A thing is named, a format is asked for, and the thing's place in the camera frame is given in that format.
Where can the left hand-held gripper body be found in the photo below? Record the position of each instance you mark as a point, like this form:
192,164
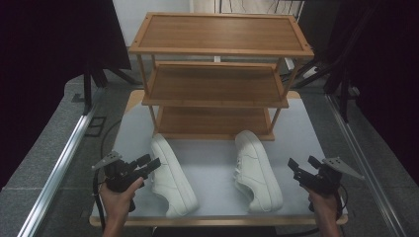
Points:
115,174

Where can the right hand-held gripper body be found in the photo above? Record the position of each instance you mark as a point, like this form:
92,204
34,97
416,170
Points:
324,181

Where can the white sneaker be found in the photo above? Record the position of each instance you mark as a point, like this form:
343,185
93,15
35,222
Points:
171,177
257,171

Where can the wooden three-tier shoe rack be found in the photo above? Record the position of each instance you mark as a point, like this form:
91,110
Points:
217,33

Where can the person's right hand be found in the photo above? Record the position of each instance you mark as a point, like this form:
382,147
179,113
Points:
324,205

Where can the person's left hand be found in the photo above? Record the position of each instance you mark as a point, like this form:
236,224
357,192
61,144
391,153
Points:
117,202

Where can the black metal stand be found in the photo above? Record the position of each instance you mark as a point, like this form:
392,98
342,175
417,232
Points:
87,89
344,98

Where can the white power strip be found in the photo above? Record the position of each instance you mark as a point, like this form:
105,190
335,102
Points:
310,72

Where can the black curtain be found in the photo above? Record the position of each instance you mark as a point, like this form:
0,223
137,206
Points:
39,65
385,65

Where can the aluminium rail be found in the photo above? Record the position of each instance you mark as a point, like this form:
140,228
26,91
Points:
59,164
362,158

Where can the black floor socket frame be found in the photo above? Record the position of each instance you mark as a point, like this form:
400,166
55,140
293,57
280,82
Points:
95,126

